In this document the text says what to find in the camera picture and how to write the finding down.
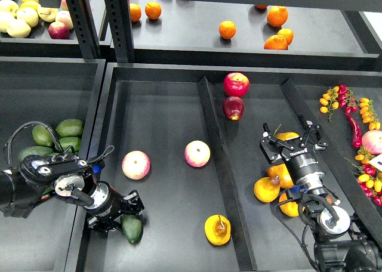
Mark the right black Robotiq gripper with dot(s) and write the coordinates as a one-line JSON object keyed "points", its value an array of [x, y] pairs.
{"points": [[302, 165]]}

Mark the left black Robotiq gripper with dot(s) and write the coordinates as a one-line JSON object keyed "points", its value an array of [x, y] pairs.
{"points": [[108, 204]]}

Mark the dark green avocado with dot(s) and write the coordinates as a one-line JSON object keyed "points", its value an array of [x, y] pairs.
{"points": [[131, 227]]}

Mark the yellow pear with stem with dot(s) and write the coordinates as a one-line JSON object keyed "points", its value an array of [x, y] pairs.
{"points": [[217, 229]]}

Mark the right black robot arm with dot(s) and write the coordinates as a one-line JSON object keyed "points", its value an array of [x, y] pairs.
{"points": [[338, 246]]}

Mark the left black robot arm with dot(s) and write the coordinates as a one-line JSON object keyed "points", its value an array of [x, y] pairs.
{"points": [[67, 176]]}

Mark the yellow pear upper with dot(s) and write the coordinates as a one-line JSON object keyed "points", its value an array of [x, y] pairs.
{"points": [[285, 136]]}

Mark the yellow pear middle pile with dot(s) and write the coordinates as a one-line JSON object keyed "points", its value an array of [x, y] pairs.
{"points": [[282, 173]]}

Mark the yellow pear pile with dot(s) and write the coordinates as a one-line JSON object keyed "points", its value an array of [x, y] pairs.
{"points": [[282, 173], [267, 189]]}

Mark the yellow pear left pile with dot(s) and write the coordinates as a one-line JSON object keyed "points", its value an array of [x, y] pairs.
{"points": [[267, 189]]}

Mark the yellow pear brown end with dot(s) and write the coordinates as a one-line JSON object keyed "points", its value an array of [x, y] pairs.
{"points": [[329, 199]]}

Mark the green avocado top right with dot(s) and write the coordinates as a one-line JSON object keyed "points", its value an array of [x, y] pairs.
{"points": [[70, 128]]}

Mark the green avocado middle left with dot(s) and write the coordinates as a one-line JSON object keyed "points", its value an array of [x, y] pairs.
{"points": [[34, 150]]}

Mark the green avocado top left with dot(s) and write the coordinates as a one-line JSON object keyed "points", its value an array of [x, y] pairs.
{"points": [[42, 136]]}

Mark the pink apple left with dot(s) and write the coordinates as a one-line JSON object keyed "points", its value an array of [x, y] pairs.
{"points": [[136, 165]]}

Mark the pink apple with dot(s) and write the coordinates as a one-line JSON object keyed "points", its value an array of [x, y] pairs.
{"points": [[136, 165], [197, 153]]}

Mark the red chili pepper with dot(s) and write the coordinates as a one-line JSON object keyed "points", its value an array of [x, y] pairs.
{"points": [[356, 130]]}

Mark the cherry tomato vine left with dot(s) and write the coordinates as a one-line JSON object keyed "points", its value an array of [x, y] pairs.
{"points": [[340, 96]]}

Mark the dark red apple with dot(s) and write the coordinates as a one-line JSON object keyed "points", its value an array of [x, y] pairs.
{"points": [[233, 108]]}

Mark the bright red apple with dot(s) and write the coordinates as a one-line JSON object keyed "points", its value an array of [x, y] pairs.
{"points": [[236, 84]]}

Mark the pink apple right edge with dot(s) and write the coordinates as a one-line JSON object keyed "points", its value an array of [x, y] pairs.
{"points": [[371, 141]]}

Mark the yellow cherry tomato vine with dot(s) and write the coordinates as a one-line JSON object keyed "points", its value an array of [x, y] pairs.
{"points": [[368, 114]]}

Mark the mixed cherry tomatoes lower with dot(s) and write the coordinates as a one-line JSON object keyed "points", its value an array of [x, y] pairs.
{"points": [[367, 175]]}

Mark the white price label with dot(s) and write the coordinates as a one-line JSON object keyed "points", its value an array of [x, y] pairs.
{"points": [[376, 162]]}

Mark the pink apple centre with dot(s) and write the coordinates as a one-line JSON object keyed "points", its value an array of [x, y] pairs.
{"points": [[197, 153]]}

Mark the orange fruit front right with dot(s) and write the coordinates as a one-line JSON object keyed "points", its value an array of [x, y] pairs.
{"points": [[276, 42]]}

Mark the orange fruit right small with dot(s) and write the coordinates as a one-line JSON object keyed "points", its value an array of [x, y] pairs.
{"points": [[288, 34]]}

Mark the large orange fruit top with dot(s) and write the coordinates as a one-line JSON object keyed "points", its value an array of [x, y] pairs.
{"points": [[277, 16]]}

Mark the orange fruit centre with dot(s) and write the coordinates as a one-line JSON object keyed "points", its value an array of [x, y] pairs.
{"points": [[227, 29]]}

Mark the red apple upper shelf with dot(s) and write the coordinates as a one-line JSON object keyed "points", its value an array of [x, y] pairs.
{"points": [[58, 30]]}

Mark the orange fruit far left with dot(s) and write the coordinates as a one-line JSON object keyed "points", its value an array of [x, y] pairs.
{"points": [[135, 12]]}

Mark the peach pink apple shelf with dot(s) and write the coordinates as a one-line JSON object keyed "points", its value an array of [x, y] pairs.
{"points": [[63, 16]]}

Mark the pale yellow apple stem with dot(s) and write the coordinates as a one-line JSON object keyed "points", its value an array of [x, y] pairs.
{"points": [[47, 14]]}

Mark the pale yellow apple front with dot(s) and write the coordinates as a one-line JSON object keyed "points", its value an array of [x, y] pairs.
{"points": [[18, 29]]}

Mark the pale yellow apple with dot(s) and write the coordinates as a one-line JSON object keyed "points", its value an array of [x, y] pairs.
{"points": [[18, 29], [29, 15]]}

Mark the pale yellow apple middle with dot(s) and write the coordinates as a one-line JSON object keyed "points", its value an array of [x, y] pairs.
{"points": [[29, 15]]}

